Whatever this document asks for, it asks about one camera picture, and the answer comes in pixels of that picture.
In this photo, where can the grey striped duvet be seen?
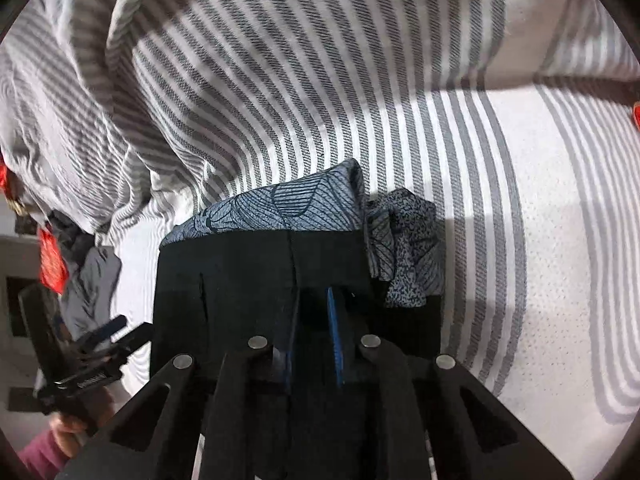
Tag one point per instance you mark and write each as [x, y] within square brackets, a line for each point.
[250, 70]

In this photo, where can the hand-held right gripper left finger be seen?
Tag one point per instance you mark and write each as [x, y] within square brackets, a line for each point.
[285, 360]

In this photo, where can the red embroidered cushion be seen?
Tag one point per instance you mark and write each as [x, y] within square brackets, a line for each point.
[636, 114]
[52, 262]
[5, 177]

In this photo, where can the person's left hand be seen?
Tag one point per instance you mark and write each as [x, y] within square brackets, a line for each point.
[70, 426]

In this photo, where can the grey jacket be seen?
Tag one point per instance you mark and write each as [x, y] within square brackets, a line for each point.
[90, 280]

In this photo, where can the black pants with blue trim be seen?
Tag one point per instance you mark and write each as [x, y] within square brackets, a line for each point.
[280, 280]

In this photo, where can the white striped bed sheet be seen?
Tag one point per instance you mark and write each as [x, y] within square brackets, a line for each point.
[525, 240]

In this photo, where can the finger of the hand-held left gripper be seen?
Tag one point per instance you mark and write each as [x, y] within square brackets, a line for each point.
[107, 331]
[132, 337]

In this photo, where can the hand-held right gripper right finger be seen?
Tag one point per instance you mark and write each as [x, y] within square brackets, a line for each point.
[337, 342]

